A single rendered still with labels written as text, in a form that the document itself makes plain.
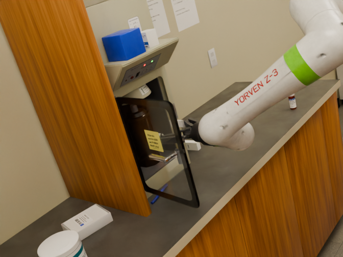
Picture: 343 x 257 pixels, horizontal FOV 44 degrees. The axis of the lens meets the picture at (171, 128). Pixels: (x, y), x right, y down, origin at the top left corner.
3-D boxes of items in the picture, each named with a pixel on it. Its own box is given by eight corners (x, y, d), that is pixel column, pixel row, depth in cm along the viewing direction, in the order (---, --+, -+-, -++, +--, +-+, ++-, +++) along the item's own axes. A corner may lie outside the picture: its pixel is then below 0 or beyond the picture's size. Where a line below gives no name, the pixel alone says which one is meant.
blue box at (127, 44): (108, 62, 151) (100, 37, 148) (127, 53, 158) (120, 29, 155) (127, 60, 145) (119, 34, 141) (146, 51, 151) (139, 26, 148)
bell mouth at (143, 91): (101, 105, 175) (97, 93, 173) (130, 89, 186) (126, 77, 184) (130, 106, 163) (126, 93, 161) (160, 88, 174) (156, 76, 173)
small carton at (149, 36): (141, 48, 160) (137, 33, 158) (150, 44, 163) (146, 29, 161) (149, 48, 156) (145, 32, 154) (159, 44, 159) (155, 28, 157)
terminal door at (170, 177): (145, 189, 167) (115, 96, 153) (200, 208, 145) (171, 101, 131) (144, 190, 167) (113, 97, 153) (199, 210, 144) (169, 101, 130)
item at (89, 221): (64, 232, 163) (60, 224, 162) (99, 211, 171) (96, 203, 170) (77, 243, 154) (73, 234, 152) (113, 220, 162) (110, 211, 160)
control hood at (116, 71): (107, 92, 153) (99, 66, 149) (164, 62, 174) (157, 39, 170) (129, 92, 145) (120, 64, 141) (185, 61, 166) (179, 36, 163)
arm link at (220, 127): (314, 90, 120) (296, 60, 126) (295, 80, 112) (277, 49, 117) (219, 154, 139) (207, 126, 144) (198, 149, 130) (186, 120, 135)
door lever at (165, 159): (160, 153, 147) (158, 147, 146) (178, 157, 140) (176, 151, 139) (148, 160, 144) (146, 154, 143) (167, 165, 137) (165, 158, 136)
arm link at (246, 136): (258, 154, 143) (262, 122, 144) (238, 149, 134) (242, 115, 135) (224, 150, 153) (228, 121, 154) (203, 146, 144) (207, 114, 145)
